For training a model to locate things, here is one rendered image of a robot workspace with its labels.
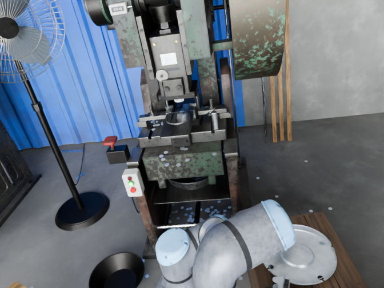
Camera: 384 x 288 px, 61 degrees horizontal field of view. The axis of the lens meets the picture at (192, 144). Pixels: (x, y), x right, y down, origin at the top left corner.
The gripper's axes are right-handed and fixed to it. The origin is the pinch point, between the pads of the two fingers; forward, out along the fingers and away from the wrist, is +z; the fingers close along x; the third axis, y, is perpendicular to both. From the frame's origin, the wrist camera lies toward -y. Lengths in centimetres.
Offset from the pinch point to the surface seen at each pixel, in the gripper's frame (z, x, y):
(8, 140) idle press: 73, -10, 218
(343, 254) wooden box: 18.6, 1.9, -19.3
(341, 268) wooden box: 11.5, 2.5, -18.4
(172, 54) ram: 47, -75, 55
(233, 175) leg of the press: 38, -18, 29
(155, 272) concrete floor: 19, 37, 72
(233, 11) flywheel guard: 22, -92, 20
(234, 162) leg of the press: 37, -26, 28
